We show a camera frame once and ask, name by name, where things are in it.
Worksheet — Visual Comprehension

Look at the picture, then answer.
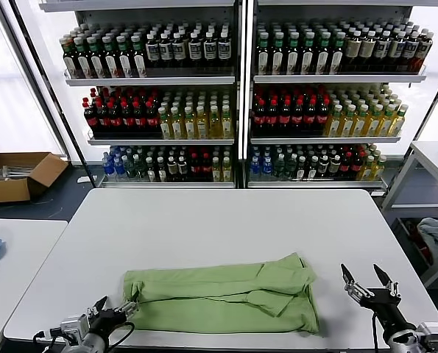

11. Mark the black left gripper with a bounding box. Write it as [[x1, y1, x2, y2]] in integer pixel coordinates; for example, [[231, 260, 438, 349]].
[[88, 295, 139, 336]]

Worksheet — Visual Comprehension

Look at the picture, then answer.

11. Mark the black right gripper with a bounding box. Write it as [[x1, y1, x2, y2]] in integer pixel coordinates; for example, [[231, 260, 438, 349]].
[[341, 263, 408, 332]]

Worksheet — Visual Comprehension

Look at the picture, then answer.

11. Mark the light green polo shirt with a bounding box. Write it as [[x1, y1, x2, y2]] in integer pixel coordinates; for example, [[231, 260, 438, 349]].
[[121, 252, 321, 336]]

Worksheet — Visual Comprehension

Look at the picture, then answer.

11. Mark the dark grey storage crate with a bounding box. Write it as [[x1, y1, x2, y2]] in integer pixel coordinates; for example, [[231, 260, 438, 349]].
[[393, 217, 435, 273]]

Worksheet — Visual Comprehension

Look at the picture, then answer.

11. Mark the red cloth item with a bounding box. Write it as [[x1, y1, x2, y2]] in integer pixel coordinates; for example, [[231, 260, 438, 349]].
[[409, 220, 431, 258]]

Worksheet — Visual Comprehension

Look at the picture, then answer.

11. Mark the crumpled grey cloth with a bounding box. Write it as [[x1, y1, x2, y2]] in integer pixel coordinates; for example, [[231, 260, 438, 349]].
[[417, 217, 438, 262]]

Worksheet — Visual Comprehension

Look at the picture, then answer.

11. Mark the grey metal side table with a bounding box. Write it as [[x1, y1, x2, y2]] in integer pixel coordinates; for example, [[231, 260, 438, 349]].
[[380, 140, 438, 290]]

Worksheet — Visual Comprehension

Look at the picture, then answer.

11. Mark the small red-label cola bottle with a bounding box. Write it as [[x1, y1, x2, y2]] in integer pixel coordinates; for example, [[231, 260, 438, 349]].
[[200, 152, 213, 182], [350, 151, 365, 180], [189, 152, 202, 182], [339, 152, 353, 180]]

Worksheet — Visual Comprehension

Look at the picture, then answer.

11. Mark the dark green drink bottle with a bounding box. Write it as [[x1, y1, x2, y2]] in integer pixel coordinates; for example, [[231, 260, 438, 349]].
[[273, 153, 286, 179], [285, 153, 297, 180], [135, 154, 148, 180], [125, 154, 138, 179]]

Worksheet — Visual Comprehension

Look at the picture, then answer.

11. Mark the open brown cardboard box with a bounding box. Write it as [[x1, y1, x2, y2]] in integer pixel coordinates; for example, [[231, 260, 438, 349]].
[[0, 151, 71, 204]]

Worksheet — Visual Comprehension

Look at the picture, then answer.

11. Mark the clear rods bundle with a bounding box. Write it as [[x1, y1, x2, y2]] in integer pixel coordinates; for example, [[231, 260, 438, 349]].
[[0, 165, 35, 182]]

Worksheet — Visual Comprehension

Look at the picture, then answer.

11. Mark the red-cap cola bottle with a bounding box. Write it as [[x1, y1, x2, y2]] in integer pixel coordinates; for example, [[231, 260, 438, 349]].
[[279, 97, 293, 134], [121, 100, 135, 135], [146, 100, 160, 135], [83, 101, 99, 135], [96, 101, 111, 135], [266, 97, 280, 134], [316, 97, 332, 134], [304, 97, 319, 134], [254, 97, 268, 134], [108, 100, 123, 135], [133, 100, 148, 135], [292, 97, 306, 134]]

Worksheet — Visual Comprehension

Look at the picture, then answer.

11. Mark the black slanted pole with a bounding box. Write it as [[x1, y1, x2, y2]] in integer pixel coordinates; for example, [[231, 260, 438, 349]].
[[382, 62, 438, 196], [7, 0, 99, 187]]

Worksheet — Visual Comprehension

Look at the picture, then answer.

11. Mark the grey metal shelf unit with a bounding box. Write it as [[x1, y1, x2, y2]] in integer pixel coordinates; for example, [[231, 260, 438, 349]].
[[246, 0, 429, 190], [40, 0, 241, 189]]

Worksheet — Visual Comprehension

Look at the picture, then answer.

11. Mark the green-cap dark tea bottle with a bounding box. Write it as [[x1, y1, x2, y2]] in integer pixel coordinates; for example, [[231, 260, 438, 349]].
[[255, 32, 271, 76], [301, 32, 317, 76], [88, 35, 106, 79], [102, 35, 120, 79], [63, 38, 79, 79], [116, 35, 134, 78], [74, 36, 93, 79], [316, 31, 332, 76], [131, 35, 149, 78], [286, 32, 301, 76], [271, 32, 286, 76], [331, 32, 347, 76]]

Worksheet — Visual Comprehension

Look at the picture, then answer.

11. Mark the beige-label dark drink bottle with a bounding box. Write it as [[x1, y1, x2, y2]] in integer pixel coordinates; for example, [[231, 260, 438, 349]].
[[360, 30, 378, 73], [345, 30, 364, 73]]

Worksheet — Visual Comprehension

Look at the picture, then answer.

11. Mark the white-label dark drink bottle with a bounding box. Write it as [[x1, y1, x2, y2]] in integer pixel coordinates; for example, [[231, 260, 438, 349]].
[[389, 31, 406, 73], [375, 30, 392, 73], [188, 31, 203, 69], [403, 32, 420, 73], [146, 32, 160, 69], [202, 30, 218, 68], [160, 32, 174, 69], [173, 31, 188, 69], [217, 30, 232, 68]]

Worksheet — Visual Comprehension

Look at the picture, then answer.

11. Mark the red-label dark drink bottle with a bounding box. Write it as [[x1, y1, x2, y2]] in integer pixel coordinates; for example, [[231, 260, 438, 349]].
[[414, 32, 434, 73]]

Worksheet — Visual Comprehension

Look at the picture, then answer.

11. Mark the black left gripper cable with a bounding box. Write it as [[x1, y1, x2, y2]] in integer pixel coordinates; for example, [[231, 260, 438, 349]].
[[106, 321, 136, 349]]

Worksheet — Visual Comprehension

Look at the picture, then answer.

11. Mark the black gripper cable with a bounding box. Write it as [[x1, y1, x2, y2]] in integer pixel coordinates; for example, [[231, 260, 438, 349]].
[[370, 310, 381, 352], [106, 321, 136, 349]]

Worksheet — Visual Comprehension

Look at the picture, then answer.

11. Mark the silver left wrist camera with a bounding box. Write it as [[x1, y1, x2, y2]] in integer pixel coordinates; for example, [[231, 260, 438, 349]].
[[32, 316, 91, 343]]

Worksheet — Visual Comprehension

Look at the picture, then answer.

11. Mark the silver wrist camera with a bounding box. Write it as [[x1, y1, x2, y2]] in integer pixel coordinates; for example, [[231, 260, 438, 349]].
[[415, 321, 438, 345], [32, 316, 91, 343]]

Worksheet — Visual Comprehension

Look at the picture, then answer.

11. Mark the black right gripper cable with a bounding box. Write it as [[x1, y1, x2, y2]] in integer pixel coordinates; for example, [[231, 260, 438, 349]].
[[370, 310, 381, 352]]

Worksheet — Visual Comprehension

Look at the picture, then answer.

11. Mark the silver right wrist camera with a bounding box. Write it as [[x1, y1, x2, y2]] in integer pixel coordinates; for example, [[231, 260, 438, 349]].
[[415, 321, 438, 345]]

